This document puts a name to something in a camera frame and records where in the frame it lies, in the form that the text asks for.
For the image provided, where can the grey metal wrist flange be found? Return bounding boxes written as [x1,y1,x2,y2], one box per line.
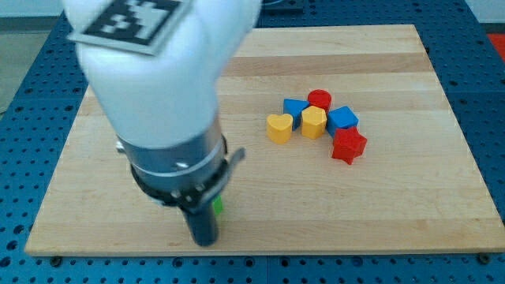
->
[115,114,245,214]

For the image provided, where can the dark cylindrical pusher stick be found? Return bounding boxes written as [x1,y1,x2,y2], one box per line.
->
[182,204,219,247]

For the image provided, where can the green star block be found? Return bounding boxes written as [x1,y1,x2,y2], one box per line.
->
[212,196,224,215]

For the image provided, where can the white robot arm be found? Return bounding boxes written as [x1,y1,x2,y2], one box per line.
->
[62,0,262,246]

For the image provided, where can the red star block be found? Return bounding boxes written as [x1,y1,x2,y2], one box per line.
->
[331,126,368,165]

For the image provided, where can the yellow heart block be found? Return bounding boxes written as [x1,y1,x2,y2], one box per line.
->
[266,114,294,144]

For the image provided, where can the blue triangle block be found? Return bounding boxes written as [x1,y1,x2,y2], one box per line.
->
[283,99,310,131]

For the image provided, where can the yellow hexagon block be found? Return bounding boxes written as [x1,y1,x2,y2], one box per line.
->
[301,106,327,140]

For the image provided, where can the red cylinder block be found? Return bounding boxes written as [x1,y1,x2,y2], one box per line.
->
[307,89,332,113]

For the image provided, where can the black white fiducial marker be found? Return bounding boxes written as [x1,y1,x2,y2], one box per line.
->
[69,0,193,56]

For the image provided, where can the blue cube block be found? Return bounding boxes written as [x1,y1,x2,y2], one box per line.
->
[326,106,359,137]

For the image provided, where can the wooden board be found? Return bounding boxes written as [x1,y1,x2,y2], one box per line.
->
[25,24,504,257]

